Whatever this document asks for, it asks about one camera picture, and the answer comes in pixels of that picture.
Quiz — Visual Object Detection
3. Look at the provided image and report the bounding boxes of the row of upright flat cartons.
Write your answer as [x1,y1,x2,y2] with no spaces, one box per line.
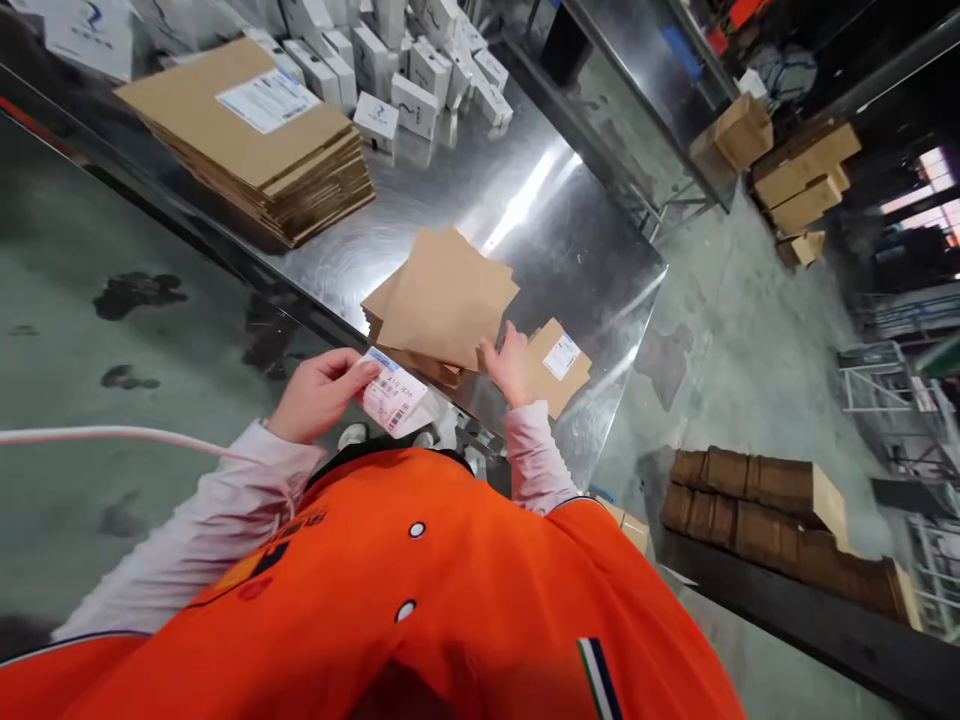
[659,444,924,633]

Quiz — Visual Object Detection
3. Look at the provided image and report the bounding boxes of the steel side table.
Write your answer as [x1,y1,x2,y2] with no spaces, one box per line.
[500,0,740,245]

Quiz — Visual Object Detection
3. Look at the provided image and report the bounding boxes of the white cable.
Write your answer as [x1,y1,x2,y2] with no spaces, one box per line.
[0,425,253,460]

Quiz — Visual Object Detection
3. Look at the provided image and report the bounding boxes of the small brown box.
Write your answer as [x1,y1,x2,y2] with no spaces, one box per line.
[596,497,652,560]

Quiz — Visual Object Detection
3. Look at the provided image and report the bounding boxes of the person's body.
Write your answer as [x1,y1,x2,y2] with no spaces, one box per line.
[0,447,748,720]

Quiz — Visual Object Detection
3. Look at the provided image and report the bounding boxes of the group of white product boxes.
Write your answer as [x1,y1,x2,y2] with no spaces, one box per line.
[243,0,516,168]

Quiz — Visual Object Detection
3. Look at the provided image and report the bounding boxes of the white paper bag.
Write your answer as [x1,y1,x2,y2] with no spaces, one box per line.
[0,0,138,84]

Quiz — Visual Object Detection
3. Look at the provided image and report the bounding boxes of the person's left hand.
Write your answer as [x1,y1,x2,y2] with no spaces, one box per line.
[267,348,383,445]

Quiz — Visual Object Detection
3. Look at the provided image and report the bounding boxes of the stack of large flat cartons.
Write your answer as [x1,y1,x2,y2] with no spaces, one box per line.
[112,36,377,251]

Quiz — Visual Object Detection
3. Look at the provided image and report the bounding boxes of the white and pink label sheet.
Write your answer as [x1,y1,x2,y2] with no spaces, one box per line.
[356,345,430,441]

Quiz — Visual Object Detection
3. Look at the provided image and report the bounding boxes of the grey metal rack frames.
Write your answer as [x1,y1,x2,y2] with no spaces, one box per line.
[834,338,960,628]

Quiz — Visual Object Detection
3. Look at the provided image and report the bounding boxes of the person's right hand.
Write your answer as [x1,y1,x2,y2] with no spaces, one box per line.
[477,320,538,411]

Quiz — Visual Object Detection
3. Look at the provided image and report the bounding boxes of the pile of small flat brown cartons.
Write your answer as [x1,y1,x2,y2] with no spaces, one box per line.
[359,225,523,390]

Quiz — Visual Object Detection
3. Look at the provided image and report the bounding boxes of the person's feet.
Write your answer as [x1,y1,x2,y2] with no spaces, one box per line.
[335,421,439,454]

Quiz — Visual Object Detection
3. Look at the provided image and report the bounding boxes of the flat brown carton with label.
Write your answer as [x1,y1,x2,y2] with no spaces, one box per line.
[522,317,594,422]

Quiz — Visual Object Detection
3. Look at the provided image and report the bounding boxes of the heap of brown cartons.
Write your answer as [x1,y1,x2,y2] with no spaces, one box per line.
[688,91,864,271]

